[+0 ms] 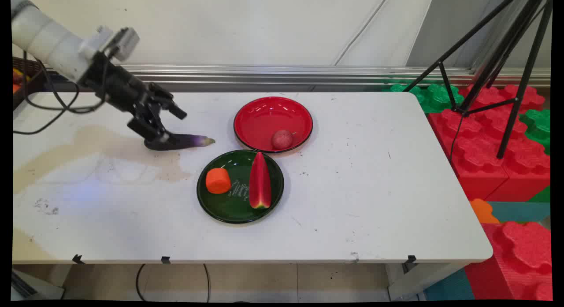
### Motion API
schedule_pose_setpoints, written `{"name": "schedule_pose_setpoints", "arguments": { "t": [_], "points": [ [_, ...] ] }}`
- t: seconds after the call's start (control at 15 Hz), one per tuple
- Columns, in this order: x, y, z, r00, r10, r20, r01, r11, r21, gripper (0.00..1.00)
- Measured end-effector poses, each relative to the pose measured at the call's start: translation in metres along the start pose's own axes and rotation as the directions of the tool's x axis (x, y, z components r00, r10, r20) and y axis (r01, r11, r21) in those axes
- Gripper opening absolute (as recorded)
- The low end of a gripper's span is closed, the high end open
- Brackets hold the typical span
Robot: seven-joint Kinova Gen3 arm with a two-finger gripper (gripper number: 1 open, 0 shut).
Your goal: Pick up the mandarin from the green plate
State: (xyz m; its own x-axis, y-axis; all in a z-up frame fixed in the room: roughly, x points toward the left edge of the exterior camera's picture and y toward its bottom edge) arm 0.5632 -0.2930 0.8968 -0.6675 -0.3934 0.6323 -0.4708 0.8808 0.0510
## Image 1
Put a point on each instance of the green foam block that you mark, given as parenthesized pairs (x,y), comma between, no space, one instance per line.
(434,97)
(538,126)

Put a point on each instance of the dark green plate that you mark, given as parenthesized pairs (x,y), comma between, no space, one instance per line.
(238,197)

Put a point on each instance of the red foam block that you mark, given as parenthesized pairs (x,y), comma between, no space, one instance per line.
(484,139)
(515,260)

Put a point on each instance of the teal foam mat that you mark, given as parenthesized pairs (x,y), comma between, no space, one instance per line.
(522,211)

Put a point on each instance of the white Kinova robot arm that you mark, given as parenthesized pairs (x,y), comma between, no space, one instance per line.
(44,40)

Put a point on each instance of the black tripod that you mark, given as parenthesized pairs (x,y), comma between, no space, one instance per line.
(498,69)

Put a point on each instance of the dark basket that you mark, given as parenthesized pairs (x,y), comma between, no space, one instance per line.
(25,80)

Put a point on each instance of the orange foam piece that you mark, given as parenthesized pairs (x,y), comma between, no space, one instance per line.
(484,211)

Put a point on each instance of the purple toy eggplant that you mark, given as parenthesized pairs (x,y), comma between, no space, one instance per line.
(180,141)

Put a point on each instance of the red plate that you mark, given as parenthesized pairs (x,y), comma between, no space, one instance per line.
(272,123)

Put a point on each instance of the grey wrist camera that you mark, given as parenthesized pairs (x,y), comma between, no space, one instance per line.
(118,42)

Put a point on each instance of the metal wall rail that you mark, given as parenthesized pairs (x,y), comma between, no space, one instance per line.
(308,74)

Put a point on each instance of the toy watermelon slice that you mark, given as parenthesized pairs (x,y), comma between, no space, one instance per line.
(260,183)

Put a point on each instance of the orange toy carrot piece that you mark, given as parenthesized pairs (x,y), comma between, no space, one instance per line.
(218,180)

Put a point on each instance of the red toy apple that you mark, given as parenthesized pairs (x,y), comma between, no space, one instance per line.
(282,139)

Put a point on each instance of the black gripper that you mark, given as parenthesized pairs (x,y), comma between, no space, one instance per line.
(115,87)

